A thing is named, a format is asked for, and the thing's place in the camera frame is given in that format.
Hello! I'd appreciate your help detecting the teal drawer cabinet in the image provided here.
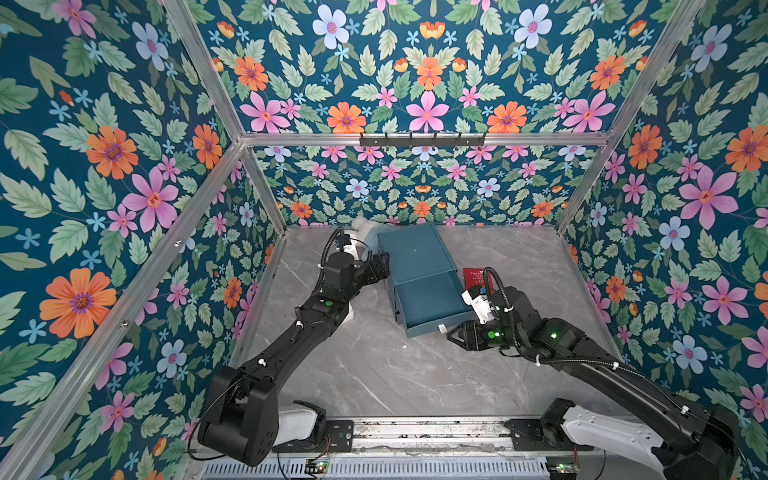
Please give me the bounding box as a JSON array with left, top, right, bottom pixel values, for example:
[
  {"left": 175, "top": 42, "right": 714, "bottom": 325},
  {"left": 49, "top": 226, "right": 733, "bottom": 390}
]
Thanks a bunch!
[{"left": 377, "top": 223, "right": 475, "bottom": 338}]

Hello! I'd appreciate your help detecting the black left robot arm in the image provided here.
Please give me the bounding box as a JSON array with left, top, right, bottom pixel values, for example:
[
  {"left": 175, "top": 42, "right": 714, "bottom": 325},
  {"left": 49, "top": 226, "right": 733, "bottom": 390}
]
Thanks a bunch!
[{"left": 196, "top": 228, "right": 390, "bottom": 466}]

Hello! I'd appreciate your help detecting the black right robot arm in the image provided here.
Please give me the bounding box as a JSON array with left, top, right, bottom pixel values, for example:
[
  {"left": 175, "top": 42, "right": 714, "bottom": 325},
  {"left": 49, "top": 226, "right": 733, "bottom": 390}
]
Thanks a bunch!
[{"left": 447, "top": 267, "right": 741, "bottom": 479}]

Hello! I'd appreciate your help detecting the white plush toy blue hoodie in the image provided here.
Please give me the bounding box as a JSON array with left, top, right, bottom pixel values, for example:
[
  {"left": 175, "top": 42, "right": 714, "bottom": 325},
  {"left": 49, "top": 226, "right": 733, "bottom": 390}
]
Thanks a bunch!
[{"left": 351, "top": 217, "right": 385, "bottom": 252}]

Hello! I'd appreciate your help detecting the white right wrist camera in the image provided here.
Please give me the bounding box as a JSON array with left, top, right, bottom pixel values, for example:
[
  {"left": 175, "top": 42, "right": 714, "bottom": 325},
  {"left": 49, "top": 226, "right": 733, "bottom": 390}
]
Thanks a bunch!
[{"left": 461, "top": 285, "right": 495, "bottom": 324}]

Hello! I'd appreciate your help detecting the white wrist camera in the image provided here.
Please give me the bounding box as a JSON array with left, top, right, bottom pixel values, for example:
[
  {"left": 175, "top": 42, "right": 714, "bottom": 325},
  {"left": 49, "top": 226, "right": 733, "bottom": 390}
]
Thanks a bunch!
[
  {"left": 345, "top": 236, "right": 372, "bottom": 261},
  {"left": 461, "top": 285, "right": 495, "bottom": 324}
]

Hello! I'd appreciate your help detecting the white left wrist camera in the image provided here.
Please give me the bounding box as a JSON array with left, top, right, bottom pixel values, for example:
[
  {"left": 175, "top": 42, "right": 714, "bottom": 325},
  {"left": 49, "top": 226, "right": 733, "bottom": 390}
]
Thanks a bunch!
[{"left": 345, "top": 236, "right": 372, "bottom": 261}]

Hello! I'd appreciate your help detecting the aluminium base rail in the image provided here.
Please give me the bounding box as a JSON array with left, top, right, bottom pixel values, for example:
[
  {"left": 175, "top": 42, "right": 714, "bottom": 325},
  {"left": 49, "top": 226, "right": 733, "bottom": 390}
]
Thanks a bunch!
[{"left": 179, "top": 415, "right": 697, "bottom": 480}]

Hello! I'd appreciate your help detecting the metal hook rail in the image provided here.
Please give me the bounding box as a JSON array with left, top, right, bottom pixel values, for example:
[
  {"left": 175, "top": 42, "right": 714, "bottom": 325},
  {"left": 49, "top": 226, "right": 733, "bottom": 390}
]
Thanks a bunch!
[{"left": 358, "top": 132, "right": 486, "bottom": 149}]

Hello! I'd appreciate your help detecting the aluminium horizontal frame bar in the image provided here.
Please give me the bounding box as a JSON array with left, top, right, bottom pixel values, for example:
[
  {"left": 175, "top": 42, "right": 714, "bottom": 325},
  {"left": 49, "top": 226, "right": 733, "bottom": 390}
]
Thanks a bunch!
[{"left": 240, "top": 132, "right": 609, "bottom": 148}]

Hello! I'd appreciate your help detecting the aluminium corner frame post left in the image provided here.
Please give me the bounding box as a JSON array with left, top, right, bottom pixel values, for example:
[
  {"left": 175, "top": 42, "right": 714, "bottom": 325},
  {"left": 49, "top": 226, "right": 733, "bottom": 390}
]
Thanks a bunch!
[{"left": 164, "top": 0, "right": 287, "bottom": 237}]

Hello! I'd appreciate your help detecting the aluminium corner frame post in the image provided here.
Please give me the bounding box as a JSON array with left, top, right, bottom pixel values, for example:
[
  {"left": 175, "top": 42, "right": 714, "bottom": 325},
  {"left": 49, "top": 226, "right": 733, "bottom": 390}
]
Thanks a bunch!
[
  {"left": 164, "top": 0, "right": 287, "bottom": 237},
  {"left": 555, "top": 0, "right": 706, "bottom": 238}
]

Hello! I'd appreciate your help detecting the aluminium corner frame post right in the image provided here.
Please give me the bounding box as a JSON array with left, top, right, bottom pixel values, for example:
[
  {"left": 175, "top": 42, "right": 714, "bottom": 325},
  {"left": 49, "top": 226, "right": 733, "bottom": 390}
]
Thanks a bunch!
[{"left": 555, "top": 0, "right": 706, "bottom": 238}]

